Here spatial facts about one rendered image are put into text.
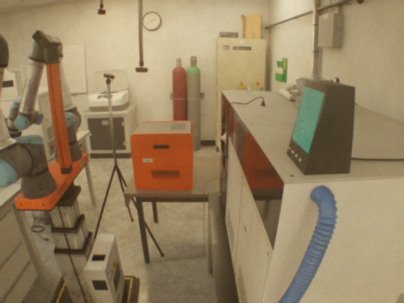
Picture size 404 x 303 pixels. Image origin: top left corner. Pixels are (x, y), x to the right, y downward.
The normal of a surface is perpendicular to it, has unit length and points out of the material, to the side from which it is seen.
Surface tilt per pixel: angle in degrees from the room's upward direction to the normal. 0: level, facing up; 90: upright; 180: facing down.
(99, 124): 90
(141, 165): 90
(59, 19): 90
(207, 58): 90
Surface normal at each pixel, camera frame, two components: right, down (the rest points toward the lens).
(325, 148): 0.02, 0.32
